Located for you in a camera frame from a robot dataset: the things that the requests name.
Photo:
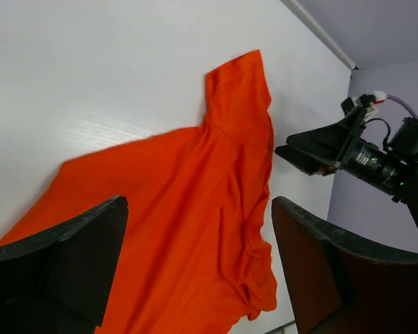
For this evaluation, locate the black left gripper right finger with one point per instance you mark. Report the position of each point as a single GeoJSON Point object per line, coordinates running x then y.
{"type": "Point", "coordinates": [340, 282]}

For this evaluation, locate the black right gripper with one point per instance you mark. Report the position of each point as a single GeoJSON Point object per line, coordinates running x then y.
{"type": "Point", "coordinates": [389, 170]}

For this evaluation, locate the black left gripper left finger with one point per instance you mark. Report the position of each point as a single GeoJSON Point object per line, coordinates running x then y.
{"type": "Point", "coordinates": [59, 280]}

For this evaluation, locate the orange t shirt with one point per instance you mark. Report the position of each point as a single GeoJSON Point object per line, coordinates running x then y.
{"type": "Point", "coordinates": [193, 259]}

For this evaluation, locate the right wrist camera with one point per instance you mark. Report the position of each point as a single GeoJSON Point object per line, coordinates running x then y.
{"type": "Point", "coordinates": [369, 102]}

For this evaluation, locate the aluminium table edge rail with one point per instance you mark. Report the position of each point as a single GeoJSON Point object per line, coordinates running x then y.
{"type": "Point", "coordinates": [308, 20]}

